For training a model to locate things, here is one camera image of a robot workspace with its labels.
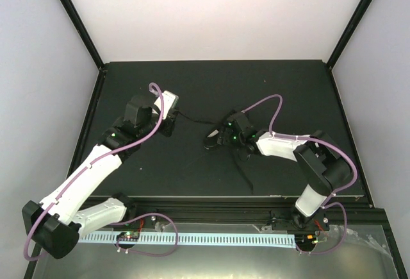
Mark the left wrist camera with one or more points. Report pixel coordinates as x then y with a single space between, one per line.
169 102

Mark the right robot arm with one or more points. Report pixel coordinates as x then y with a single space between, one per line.
327 169

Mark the controller board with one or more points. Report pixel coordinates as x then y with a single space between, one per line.
128 236
308 239

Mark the left frame post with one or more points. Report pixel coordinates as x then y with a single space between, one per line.
78 24

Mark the white slotted cable duct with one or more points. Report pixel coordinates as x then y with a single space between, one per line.
196 239

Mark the left controller board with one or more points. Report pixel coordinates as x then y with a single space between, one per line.
128 236

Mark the frame post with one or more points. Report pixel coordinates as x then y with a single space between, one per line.
78 24
348 32

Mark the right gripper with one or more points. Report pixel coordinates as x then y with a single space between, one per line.
225 132

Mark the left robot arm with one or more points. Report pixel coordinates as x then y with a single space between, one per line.
57 222

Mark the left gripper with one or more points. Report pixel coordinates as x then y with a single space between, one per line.
167 130

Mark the right controller board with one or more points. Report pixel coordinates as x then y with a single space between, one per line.
308 239

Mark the black aluminium rail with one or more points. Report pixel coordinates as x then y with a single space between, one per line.
277 213

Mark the black sneaker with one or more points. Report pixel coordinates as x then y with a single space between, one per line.
213 138

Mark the right frame post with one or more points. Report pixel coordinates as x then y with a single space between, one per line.
348 32

